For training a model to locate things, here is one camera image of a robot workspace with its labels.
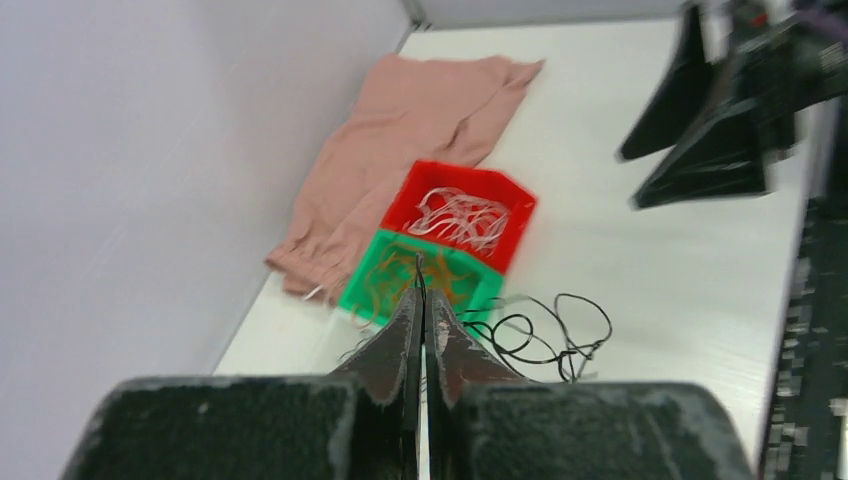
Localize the red plastic bin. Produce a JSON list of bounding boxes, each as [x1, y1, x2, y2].
[[380, 160, 537, 275]]

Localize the white cable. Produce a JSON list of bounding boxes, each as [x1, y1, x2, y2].
[[402, 187, 511, 258]]

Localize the cable bundle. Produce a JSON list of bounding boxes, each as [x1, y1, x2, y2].
[[413, 251, 614, 384]]

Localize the orange cable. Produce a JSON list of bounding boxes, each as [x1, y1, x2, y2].
[[351, 241, 475, 329]]

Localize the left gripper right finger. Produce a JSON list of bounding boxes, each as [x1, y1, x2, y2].
[[423, 290, 753, 479]]

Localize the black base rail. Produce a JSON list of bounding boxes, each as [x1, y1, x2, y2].
[[759, 98, 847, 479]]

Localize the green plastic bin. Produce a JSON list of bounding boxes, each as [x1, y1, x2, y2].
[[338, 229, 503, 326]]

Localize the pink cloth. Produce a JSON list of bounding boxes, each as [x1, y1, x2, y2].
[[265, 54, 544, 302]]

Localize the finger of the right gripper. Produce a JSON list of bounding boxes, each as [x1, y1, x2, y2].
[[619, 3, 717, 161], [633, 100, 767, 209]]

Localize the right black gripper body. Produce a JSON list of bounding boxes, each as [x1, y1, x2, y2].
[[703, 1, 847, 156]]

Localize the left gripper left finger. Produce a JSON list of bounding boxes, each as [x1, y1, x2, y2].
[[63, 288, 422, 479]]

